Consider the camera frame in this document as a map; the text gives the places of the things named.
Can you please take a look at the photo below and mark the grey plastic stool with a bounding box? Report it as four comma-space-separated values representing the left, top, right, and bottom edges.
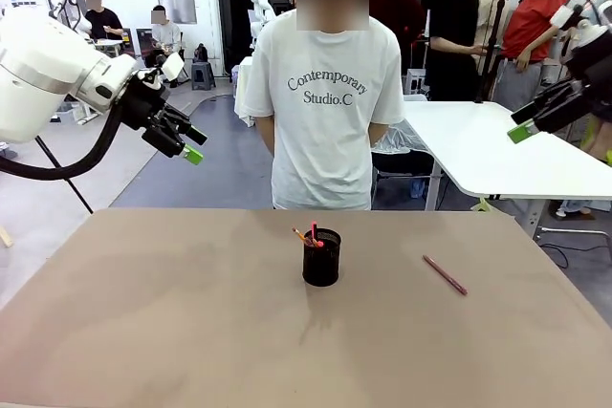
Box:
404, 68, 429, 97
190, 61, 217, 92

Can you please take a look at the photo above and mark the person in red T-shirt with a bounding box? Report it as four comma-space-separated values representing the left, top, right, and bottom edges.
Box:
494, 0, 570, 113

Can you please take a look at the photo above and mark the man in black T-shirt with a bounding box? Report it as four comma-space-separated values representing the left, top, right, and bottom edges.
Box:
84, 0, 126, 41

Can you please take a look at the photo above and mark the table with cream cloth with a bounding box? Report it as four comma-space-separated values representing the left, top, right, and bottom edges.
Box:
233, 56, 263, 128

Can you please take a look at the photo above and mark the black mesh pen holder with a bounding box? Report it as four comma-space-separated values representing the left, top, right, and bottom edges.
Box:
301, 227, 342, 288

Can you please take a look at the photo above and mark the person in white T-shirt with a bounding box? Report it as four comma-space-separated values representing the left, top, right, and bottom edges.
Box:
243, 0, 407, 211

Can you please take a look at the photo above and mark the seated man grey sweater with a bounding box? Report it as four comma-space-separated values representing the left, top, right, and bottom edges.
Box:
144, 5, 184, 70

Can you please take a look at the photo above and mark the white folding table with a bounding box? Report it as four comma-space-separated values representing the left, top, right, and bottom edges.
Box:
404, 100, 612, 237

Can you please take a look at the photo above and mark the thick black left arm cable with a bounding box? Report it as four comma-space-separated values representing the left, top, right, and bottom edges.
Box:
0, 100, 126, 183

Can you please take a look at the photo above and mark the clear plastic cover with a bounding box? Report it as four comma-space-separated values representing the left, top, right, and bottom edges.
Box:
371, 118, 434, 157

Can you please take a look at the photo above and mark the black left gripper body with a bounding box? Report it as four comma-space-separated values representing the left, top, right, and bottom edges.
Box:
118, 74, 169, 135

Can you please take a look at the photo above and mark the person's left forearm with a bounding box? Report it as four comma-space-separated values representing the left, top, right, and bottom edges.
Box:
368, 119, 387, 147

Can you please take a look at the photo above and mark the black chair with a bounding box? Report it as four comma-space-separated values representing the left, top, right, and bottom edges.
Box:
371, 149, 434, 211

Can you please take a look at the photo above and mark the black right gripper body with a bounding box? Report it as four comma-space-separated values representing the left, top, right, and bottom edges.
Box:
563, 28, 612, 111

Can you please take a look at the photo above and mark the black tripod leg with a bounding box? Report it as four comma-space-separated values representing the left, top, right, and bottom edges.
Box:
33, 135, 95, 215

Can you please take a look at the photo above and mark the person in black with hat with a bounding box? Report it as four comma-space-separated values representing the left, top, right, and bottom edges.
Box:
424, 0, 485, 103

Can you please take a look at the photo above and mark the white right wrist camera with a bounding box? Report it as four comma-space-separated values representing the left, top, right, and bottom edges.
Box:
549, 4, 583, 32

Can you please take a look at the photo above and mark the person's right forearm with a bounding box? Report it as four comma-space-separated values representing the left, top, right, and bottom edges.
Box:
255, 114, 277, 157

